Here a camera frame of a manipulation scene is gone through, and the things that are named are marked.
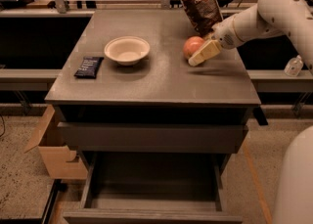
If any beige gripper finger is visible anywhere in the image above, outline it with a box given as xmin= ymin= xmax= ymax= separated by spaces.
xmin=188 ymin=40 xmax=222 ymax=67

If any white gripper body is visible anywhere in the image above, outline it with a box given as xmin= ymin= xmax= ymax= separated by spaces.
xmin=212 ymin=17 xmax=244 ymax=49

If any red apple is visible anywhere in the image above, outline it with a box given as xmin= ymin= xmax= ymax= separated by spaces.
xmin=183 ymin=36 xmax=204 ymax=60

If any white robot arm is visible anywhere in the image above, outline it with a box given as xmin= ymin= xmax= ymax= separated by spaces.
xmin=189 ymin=0 xmax=313 ymax=224

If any grey drawer cabinet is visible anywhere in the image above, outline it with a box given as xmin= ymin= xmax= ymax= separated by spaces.
xmin=44 ymin=8 xmax=262 ymax=224

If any grey top drawer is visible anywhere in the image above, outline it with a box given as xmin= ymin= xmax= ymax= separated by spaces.
xmin=58 ymin=122 xmax=248 ymax=154

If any open grey middle drawer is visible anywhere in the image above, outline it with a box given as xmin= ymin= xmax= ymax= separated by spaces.
xmin=64 ymin=153 xmax=243 ymax=224

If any brown chip bag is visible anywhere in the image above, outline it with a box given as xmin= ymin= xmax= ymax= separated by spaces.
xmin=180 ymin=0 xmax=223 ymax=37

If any clear sanitizer bottle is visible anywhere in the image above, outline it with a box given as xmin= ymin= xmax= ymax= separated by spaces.
xmin=284 ymin=55 xmax=303 ymax=77

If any white paper bowl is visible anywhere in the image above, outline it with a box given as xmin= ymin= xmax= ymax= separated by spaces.
xmin=104 ymin=36 xmax=150 ymax=66

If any dark blue snack packet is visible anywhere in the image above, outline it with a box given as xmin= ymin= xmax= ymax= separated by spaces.
xmin=74 ymin=57 xmax=104 ymax=79

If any cardboard box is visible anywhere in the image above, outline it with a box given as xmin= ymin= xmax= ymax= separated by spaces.
xmin=24 ymin=106 xmax=87 ymax=180

